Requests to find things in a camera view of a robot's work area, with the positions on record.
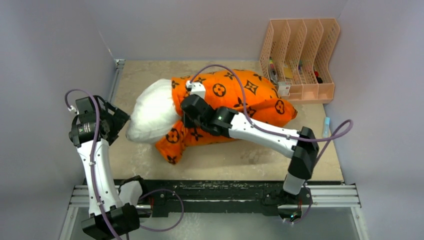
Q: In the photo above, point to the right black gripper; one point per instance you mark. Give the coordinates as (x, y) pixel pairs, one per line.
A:
(188, 123)

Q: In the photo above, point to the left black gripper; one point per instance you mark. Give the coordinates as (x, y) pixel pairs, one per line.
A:
(119, 118)

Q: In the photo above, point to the white pillow insert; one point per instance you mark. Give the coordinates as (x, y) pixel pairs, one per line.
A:
(154, 114)

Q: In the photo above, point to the orange patterned pillowcase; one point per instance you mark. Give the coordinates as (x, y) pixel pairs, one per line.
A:
(228, 93)

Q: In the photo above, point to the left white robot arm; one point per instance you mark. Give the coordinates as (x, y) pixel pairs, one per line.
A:
(112, 209)

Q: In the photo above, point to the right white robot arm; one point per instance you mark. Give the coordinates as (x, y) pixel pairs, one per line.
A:
(300, 146)

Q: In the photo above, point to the small white red box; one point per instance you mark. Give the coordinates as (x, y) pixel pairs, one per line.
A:
(283, 89)

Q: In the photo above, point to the pink mesh file organizer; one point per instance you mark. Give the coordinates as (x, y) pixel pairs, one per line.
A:
(298, 51)

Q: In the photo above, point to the light blue small tube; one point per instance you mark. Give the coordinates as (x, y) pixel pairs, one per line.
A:
(326, 128)

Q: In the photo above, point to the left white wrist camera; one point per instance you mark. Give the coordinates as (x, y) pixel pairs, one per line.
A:
(73, 109)

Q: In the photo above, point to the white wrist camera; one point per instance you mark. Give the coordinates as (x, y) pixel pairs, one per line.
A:
(73, 109)
(196, 88)

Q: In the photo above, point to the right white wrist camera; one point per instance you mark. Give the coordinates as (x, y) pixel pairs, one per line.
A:
(196, 88)

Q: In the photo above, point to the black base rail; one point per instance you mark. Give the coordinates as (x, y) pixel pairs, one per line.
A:
(218, 197)

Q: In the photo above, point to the aluminium frame rail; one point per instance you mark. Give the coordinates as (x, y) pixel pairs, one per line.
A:
(344, 196)

